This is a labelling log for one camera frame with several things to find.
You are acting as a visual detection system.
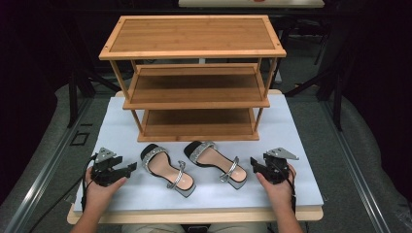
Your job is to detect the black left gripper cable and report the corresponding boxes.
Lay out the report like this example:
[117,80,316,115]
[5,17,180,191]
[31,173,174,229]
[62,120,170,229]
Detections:
[28,154,98,233]

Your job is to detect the wooden three-tier shoe rack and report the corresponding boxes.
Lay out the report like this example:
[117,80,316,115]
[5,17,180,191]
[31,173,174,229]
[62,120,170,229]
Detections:
[98,14,288,144]

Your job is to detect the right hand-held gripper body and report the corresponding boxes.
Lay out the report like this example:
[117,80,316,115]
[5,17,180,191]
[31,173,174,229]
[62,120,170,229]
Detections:
[262,147,300,185]

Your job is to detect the metal floor rail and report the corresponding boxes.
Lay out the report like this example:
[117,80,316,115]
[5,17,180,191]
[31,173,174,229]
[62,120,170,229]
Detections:
[2,96,95,233]
[320,99,394,233]

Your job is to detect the white table mat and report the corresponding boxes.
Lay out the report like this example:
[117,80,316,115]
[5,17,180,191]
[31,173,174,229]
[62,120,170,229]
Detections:
[73,94,325,214]

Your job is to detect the person's right hand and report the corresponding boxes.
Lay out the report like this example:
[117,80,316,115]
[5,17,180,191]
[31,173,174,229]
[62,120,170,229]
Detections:
[255,163,296,213]

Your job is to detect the light wooden table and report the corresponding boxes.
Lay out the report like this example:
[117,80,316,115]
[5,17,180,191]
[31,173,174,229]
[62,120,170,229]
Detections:
[66,88,325,225]

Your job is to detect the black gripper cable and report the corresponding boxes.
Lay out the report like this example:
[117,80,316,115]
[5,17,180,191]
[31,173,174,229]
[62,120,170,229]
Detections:
[28,154,98,233]
[281,163,298,216]

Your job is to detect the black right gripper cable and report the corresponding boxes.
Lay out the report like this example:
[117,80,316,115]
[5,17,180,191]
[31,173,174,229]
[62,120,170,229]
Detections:
[281,163,298,216]

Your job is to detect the silver strap heeled sandal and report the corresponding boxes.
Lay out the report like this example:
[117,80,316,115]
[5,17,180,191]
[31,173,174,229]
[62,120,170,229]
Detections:
[140,143,197,199]
[183,140,249,190]

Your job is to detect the black metal stand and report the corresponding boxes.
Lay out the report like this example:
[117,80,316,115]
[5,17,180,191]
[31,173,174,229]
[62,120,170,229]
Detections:
[284,18,345,132]
[64,30,121,129]

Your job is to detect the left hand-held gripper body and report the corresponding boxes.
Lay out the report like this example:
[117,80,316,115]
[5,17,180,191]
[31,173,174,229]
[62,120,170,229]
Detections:
[89,147,128,187]

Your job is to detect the person's left hand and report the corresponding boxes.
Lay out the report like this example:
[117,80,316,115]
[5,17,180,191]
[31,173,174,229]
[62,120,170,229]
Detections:
[85,168,128,213]

